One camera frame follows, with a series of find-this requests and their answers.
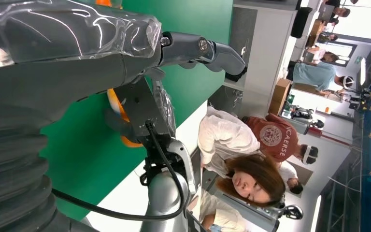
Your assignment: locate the person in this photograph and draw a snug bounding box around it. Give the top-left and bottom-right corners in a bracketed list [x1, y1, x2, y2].
[286, 60, 356, 93]
[190, 188, 248, 232]
[325, 0, 352, 18]
[316, 32, 339, 44]
[304, 46, 340, 65]
[241, 113, 320, 165]
[278, 161, 304, 195]
[198, 106, 286, 208]

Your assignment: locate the brown cardboard box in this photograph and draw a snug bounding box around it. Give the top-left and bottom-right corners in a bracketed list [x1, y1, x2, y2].
[268, 78, 292, 116]

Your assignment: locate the black chair back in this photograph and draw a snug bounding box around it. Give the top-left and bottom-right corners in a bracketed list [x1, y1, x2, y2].
[290, 7, 313, 39]

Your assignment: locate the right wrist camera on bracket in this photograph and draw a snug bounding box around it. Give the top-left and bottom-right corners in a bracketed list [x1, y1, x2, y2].
[113, 75, 177, 145]

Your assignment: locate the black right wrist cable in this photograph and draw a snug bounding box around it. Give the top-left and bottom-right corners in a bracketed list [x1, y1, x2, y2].
[51, 120, 188, 222]

